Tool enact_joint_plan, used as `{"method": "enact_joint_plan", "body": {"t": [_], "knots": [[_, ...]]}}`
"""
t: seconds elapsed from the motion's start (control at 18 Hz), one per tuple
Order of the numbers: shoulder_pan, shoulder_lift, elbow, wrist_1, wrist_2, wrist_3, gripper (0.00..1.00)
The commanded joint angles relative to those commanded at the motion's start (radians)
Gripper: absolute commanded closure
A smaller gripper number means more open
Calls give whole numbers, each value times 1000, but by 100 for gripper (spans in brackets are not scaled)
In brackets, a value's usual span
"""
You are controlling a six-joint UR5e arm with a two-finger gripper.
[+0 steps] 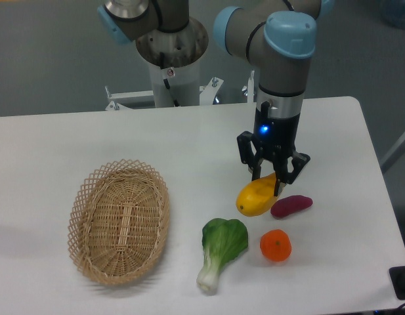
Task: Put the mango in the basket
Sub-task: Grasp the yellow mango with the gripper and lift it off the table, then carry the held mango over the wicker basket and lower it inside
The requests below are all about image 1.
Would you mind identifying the white metal frame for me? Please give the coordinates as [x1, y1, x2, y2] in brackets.
[105, 70, 257, 111]

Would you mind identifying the yellow mango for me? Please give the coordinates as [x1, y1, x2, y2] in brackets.
[236, 173, 278, 217]

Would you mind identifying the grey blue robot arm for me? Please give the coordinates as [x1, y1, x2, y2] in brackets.
[97, 1, 333, 195]

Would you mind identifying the purple sweet potato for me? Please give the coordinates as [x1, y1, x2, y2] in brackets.
[270, 195, 313, 219]

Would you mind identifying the black device at edge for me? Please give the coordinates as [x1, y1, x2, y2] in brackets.
[389, 266, 405, 300]

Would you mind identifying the white table leg right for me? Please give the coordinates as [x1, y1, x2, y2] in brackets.
[379, 131, 405, 174]

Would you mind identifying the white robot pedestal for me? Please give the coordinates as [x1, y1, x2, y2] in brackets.
[136, 18, 209, 89]

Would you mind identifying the orange tangerine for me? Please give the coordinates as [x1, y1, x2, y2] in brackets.
[259, 229, 292, 263]

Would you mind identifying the green bok choy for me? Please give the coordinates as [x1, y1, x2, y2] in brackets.
[196, 218, 249, 293]

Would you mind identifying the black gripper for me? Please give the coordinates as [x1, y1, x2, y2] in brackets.
[237, 101, 310, 196]

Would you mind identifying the woven wicker basket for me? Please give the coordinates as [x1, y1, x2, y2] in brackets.
[68, 159, 169, 285]

